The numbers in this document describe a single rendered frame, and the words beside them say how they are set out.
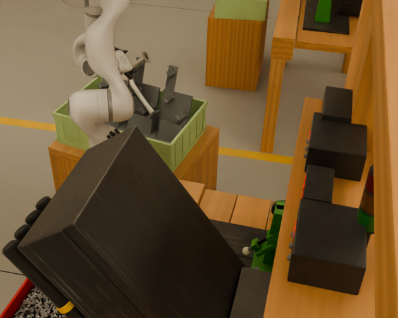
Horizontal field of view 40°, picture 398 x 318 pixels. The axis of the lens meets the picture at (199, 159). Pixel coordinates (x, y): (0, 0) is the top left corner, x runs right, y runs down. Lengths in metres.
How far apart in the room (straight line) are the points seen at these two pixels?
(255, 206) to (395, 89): 1.41
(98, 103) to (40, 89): 2.92
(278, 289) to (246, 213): 1.14
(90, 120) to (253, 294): 0.88
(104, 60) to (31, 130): 2.45
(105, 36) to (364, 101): 0.93
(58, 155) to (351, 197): 1.73
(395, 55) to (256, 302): 0.72
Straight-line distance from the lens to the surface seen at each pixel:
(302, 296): 1.03
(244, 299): 1.40
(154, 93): 2.63
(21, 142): 4.18
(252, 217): 2.14
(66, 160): 2.68
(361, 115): 1.36
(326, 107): 1.38
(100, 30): 1.89
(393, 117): 0.77
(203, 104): 2.64
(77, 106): 1.92
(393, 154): 0.70
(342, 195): 1.26
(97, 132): 1.99
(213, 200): 2.20
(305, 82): 4.96
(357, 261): 1.01
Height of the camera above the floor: 2.32
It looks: 37 degrees down
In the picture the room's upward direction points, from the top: 2 degrees clockwise
